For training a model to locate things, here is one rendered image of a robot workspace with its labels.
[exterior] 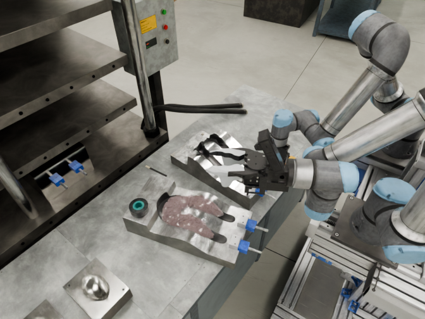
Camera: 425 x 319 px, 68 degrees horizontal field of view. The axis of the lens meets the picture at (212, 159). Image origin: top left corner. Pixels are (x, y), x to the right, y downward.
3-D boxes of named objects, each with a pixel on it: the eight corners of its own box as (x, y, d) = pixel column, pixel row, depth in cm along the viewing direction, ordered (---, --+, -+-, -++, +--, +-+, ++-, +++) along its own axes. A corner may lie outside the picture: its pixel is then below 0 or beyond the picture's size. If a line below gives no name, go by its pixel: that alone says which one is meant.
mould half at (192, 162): (277, 177, 161) (281, 159, 151) (248, 211, 147) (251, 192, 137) (202, 137, 183) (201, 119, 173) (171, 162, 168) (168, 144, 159)
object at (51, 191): (94, 169, 167) (85, 145, 155) (48, 201, 152) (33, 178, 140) (42, 131, 189) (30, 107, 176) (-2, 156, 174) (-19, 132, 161)
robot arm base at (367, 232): (397, 221, 115) (409, 206, 108) (388, 254, 106) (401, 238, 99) (355, 203, 120) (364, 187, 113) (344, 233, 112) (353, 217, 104)
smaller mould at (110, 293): (133, 295, 120) (129, 288, 115) (101, 329, 111) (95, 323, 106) (100, 264, 128) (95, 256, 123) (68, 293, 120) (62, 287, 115)
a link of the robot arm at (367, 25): (392, 126, 140) (367, 40, 102) (370, 107, 150) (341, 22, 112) (417, 109, 138) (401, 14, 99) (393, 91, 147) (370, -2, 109)
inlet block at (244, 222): (269, 229, 137) (270, 222, 133) (265, 238, 133) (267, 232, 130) (240, 220, 140) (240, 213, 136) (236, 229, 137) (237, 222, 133)
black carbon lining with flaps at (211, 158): (262, 169, 156) (264, 156, 149) (243, 190, 147) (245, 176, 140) (207, 140, 171) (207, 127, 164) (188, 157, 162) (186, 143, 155)
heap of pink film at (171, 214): (225, 209, 140) (226, 199, 135) (211, 243, 129) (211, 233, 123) (173, 193, 147) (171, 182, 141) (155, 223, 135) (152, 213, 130)
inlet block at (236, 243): (262, 250, 130) (264, 243, 126) (258, 261, 126) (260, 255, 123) (232, 240, 133) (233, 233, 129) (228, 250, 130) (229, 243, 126)
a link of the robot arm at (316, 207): (327, 193, 94) (337, 168, 86) (332, 225, 86) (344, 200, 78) (300, 190, 94) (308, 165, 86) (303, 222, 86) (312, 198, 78)
